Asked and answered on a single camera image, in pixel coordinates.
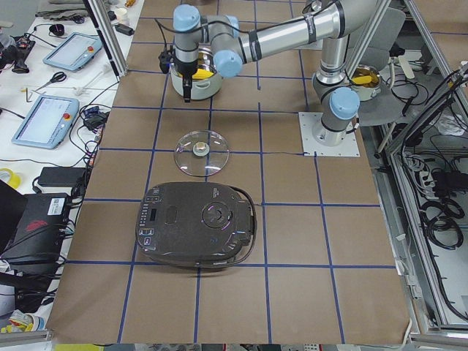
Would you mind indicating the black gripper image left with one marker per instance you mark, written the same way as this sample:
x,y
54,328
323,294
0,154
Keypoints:
x,y
186,72

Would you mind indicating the glass pot lid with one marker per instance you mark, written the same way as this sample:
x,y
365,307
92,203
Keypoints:
x,y
201,153

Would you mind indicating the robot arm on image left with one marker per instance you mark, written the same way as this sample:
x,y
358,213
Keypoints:
x,y
232,47

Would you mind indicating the pale green cooking pot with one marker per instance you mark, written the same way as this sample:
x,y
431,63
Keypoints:
x,y
206,82

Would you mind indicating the teach pendant tablet far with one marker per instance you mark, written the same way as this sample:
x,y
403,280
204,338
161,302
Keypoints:
x,y
75,52

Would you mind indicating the teach pendant tablet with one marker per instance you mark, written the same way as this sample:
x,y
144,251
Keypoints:
x,y
47,122
75,52

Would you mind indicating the black scissors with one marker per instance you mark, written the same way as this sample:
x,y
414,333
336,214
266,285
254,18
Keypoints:
x,y
57,77

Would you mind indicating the teach pendant tablet near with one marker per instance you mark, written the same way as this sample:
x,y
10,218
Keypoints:
x,y
47,122

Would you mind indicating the black rice cooker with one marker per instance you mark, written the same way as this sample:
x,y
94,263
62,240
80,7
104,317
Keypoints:
x,y
196,224

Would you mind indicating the black power adapter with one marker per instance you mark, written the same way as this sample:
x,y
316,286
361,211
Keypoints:
x,y
58,177

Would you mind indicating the yellow tape roll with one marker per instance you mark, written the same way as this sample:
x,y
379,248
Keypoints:
x,y
10,178

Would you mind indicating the black computer box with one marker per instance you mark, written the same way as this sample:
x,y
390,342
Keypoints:
x,y
32,226

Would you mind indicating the aluminium frame post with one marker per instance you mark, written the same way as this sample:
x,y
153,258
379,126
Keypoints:
x,y
100,19

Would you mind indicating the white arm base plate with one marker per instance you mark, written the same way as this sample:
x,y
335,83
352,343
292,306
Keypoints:
x,y
318,141

